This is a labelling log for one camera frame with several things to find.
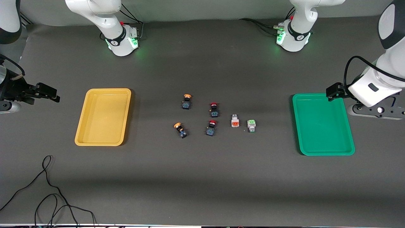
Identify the loose thin black cable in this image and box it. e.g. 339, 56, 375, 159
0, 155, 97, 228

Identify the green plastic tray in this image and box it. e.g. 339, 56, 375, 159
292, 93, 355, 156

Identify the dark grey table mat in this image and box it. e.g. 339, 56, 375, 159
0, 15, 405, 226

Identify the black right arm base cable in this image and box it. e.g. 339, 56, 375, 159
114, 2, 145, 41

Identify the yellow plastic tray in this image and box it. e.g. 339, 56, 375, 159
75, 88, 132, 146

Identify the black left arm wrist cable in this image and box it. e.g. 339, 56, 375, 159
344, 56, 405, 92

